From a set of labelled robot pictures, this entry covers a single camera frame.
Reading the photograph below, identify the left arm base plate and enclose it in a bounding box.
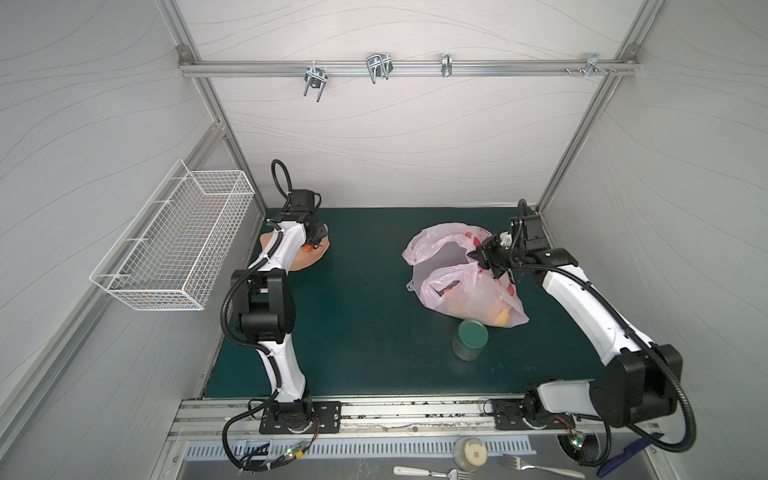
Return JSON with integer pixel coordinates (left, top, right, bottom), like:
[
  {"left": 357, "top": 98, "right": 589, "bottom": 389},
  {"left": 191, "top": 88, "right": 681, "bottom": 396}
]
[{"left": 259, "top": 401, "right": 342, "bottom": 435}]

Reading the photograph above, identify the pink plastic bag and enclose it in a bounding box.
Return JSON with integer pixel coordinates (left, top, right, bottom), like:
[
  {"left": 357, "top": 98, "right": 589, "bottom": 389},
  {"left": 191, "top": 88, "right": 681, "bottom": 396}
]
[{"left": 402, "top": 223, "right": 529, "bottom": 328}]

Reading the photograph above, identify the white vent strip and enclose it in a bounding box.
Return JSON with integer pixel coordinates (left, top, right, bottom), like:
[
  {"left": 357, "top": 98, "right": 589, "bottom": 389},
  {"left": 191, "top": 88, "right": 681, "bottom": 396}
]
[{"left": 182, "top": 435, "right": 537, "bottom": 462}]

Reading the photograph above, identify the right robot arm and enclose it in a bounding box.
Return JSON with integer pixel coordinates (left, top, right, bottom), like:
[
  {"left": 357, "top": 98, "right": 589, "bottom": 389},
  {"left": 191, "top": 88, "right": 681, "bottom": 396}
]
[{"left": 469, "top": 233, "right": 682, "bottom": 428}]

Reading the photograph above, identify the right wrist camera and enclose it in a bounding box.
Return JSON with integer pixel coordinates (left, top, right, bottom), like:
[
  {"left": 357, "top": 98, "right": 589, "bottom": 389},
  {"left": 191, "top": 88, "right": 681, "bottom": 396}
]
[{"left": 509, "top": 214, "right": 550, "bottom": 258}]

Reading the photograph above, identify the silver fork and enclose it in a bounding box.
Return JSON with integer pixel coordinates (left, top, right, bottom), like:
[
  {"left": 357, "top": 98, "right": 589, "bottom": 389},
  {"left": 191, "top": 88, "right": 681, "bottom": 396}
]
[{"left": 500, "top": 455, "right": 586, "bottom": 480}]

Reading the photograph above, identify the metal hook clamp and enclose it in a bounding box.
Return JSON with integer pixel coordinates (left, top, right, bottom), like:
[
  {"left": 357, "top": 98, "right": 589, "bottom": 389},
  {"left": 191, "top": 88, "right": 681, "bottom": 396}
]
[
  {"left": 303, "top": 63, "right": 328, "bottom": 103},
  {"left": 564, "top": 53, "right": 617, "bottom": 78},
  {"left": 365, "top": 53, "right": 393, "bottom": 84},
  {"left": 441, "top": 53, "right": 453, "bottom": 78}
]

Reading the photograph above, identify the blue knife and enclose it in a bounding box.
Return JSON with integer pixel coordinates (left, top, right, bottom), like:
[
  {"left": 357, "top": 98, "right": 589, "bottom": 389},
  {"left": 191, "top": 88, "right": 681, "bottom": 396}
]
[{"left": 596, "top": 438, "right": 651, "bottom": 479}]

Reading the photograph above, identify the black cable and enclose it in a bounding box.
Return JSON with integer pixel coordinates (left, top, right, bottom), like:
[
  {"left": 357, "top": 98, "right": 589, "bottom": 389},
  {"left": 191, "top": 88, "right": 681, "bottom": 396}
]
[
  {"left": 219, "top": 158, "right": 325, "bottom": 473},
  {"left": 509, "top": 199, "right": 698, "bottom": 468}
]

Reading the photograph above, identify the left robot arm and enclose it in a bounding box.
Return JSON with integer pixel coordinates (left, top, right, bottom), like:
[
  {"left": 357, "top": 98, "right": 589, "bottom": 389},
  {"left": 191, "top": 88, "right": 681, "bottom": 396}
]
[{"left": 220, "top": 220, "right": 329, "bottom": 416}]

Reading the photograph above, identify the pink fruit bowl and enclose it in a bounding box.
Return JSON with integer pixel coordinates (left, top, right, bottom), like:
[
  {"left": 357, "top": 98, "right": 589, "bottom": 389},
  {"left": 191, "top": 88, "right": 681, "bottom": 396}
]
[{"left": 289, "top": 236, "right": 330, "bottom": 272}]

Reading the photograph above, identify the white wire basket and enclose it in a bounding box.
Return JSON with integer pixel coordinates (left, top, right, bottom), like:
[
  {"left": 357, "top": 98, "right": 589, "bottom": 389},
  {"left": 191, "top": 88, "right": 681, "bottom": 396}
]
[{"left": 90, "top": 159, "right": 254, "bottom": 311}]

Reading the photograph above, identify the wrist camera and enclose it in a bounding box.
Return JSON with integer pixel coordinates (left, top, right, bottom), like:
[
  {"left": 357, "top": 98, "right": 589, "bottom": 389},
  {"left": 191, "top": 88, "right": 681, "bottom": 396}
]
[
  {"left": 281, "top": 189, "right": 322, "bottom": 222},
  {"left": 509, "top": 214, "right": 550, "bottom": 258}
]

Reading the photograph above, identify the left black cable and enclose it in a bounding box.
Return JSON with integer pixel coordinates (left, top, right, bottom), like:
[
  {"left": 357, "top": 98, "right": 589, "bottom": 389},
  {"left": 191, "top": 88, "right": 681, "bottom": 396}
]
[{"left": 219, "top": 158, "right": 325, "bottom": 473}]

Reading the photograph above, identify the right black cable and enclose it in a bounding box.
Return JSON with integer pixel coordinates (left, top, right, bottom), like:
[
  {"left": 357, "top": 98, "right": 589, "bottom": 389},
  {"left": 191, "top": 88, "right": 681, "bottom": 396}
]
[{"left": 509, "top": 199, "right": 698, "bottom": 468}]

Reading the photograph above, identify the clear jar green lid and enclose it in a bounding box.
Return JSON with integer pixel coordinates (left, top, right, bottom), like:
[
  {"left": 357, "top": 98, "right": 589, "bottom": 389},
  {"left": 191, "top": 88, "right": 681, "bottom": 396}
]
[{"left": 452, "top": 320, "right": 489, "bottom": 361}]

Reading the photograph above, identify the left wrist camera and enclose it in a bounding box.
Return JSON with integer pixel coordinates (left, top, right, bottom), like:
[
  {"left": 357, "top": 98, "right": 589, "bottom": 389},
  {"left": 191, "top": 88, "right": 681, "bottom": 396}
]
[{"left": 281, "top": 189, "right": 322, "bottom": 222}]

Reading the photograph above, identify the metal crossbar rail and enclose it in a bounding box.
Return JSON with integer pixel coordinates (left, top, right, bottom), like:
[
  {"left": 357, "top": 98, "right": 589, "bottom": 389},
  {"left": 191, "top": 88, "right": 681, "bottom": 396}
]
[{"left": 180, "top": 58, "right": 641, "bottom": 79}]

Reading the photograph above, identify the white handled fork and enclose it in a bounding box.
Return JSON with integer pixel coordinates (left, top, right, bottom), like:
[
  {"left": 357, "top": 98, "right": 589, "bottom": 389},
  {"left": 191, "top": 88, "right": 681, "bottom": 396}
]
[{"left": 392, "top": 465, "right": 474, "bottom": 480}]

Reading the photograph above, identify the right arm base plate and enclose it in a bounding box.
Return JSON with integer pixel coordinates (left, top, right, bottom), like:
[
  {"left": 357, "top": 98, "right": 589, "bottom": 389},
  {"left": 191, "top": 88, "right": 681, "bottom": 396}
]
[{"left": 490, "top": 398, "right": 542, "bottom": 431}]

